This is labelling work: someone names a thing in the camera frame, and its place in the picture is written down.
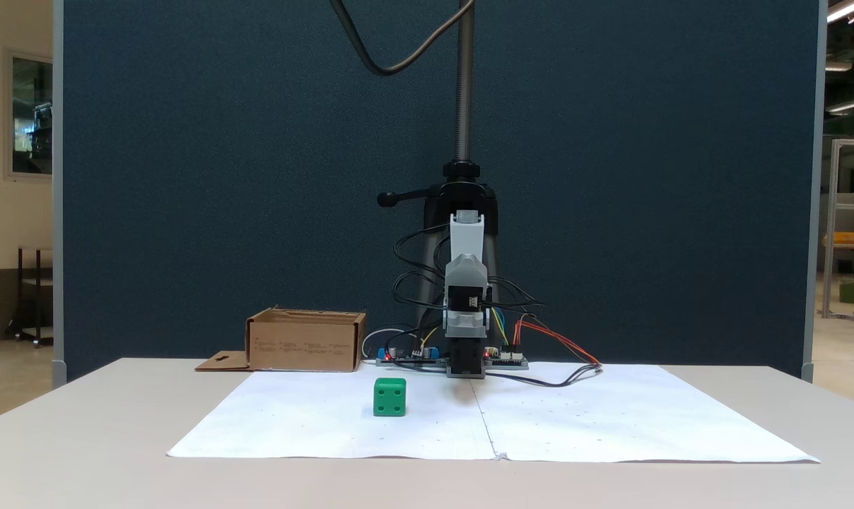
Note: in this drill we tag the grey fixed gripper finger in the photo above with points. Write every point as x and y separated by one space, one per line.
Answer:
466 272

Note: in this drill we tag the green die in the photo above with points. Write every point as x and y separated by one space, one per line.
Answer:
389 398

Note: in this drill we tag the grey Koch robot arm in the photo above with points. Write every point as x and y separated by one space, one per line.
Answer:
466 325

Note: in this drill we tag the green bin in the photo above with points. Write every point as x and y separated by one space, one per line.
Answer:
848 291

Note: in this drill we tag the circuit board with blue parts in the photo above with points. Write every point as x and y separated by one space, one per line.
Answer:
427 353

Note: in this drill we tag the circuit board with white connectors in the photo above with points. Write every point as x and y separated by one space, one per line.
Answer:
508 359

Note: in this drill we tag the open cardboard box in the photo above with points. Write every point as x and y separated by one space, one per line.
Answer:
307 346

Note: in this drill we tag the white paper sheet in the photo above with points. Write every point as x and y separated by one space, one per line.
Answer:
646 417
293 424

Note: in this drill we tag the dark blue partition panel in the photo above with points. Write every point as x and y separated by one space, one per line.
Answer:
186 177

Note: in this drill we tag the yellow workbench top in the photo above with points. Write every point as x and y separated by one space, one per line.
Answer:
851 241

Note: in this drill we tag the ceiling light strip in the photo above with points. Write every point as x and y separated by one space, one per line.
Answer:
851 104
847 8

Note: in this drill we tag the black shelf rack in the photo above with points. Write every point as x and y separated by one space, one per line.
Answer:
37 297

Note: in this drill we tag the black camera tripod with pole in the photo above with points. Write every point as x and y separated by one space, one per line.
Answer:
464 106

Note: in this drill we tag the aluminium profile frame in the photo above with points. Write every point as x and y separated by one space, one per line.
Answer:
831 233

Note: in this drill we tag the wall window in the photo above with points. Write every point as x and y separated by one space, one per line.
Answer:
31 116

